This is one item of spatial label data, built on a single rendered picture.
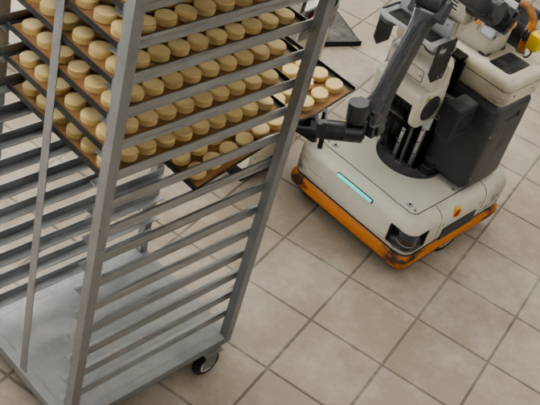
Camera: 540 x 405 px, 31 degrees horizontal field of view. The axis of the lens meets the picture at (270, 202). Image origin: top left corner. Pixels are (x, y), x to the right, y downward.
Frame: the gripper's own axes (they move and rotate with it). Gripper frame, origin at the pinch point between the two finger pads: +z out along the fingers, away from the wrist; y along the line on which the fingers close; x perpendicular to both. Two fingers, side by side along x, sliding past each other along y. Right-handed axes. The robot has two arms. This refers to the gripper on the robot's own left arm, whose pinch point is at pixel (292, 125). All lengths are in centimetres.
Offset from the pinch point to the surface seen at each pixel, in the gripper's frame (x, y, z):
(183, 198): -30.5, 0.3, 26.9
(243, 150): -16.3, -5.0, 13.0
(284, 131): -7.8, -5.2, 2.5
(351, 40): 202, 132, -40
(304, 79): -6.1, -22.7, -0.8
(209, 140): -24.8, -16.2, 21.7
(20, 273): -22, 52, 75
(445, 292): 31, 111, -73
